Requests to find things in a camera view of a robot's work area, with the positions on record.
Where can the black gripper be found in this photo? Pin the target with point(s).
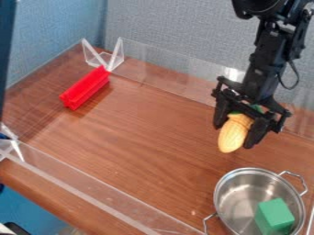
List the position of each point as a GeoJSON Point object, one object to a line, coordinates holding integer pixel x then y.
{"type": "Point", "coordinates": [269, 113]}

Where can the yellow green toy corn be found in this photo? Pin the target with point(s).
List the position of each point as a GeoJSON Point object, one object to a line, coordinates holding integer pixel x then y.
{"type": "Point", "coordinates": [234, 132]}

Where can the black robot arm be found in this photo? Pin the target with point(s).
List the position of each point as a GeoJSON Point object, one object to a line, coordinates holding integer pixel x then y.
{"type": "Point", "coordinates": [280, 43]}

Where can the clear acrylic back barrier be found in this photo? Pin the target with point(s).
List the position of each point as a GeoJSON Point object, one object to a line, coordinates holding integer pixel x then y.
{"type": "Point", "coordinates": [190, 77]}

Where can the clear acrylic barrier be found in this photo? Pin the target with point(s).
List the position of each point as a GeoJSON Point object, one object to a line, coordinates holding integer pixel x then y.
{"type": "Point", "coordinates": [85, 201]}
{"type": "Point", "coordinates": [190, 77]}

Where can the silver metal pot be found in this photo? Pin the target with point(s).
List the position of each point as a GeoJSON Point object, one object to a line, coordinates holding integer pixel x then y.
{"type": "Point", "coordinates": [244, 189]}

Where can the green cube block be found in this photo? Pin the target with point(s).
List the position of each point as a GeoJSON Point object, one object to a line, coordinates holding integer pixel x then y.
{"type": "Point", "coordinates": [274, 217]}

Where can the red rectangular block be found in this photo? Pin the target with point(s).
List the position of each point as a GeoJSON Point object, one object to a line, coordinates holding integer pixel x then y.
{"type": "Point", "coordinates": [85, 88]}

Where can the clear acrylic front barrier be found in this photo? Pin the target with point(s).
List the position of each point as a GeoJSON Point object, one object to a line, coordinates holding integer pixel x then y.
{"type": "Point", "coordinates": [85, 201]}

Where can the clear acrylic corner bracket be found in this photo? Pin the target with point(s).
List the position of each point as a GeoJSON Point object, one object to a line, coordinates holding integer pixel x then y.
{"type": "Point", "coordinates": [109, 60]}

